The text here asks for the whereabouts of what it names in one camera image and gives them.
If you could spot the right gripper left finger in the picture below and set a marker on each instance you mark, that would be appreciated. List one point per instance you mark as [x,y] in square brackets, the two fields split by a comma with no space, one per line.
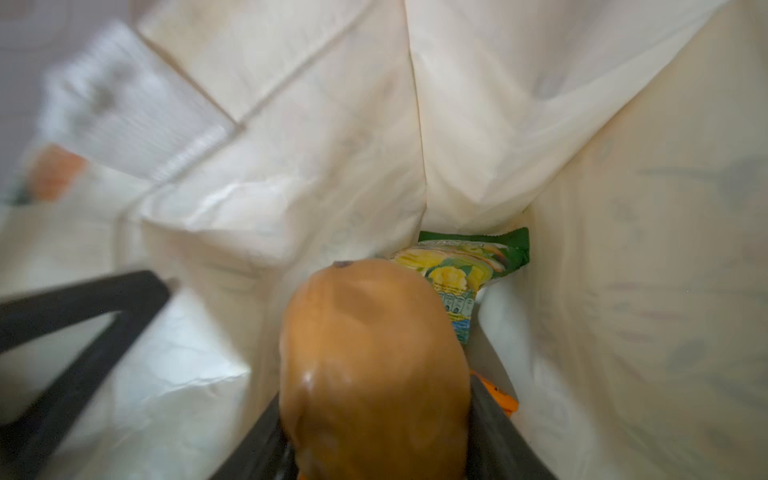
[265,453]

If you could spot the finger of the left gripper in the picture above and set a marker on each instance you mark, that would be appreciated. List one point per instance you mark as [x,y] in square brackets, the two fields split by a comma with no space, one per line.
[135,298]

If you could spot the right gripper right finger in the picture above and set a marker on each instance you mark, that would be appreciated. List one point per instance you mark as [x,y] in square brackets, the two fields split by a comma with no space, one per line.
[496,449]

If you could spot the orange pink snack bag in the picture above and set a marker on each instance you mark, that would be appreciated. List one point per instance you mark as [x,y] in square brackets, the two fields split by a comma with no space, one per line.
[505,401]

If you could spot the brown potato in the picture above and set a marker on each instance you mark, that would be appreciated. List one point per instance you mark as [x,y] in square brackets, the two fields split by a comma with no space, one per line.
[373,381]

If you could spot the green yellow snack bag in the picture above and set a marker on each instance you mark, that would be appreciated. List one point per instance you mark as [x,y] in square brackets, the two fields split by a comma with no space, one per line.
[459,266]

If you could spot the cream canvas grocery bag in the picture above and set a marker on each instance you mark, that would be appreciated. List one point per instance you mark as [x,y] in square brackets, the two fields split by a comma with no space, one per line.
[236,147]

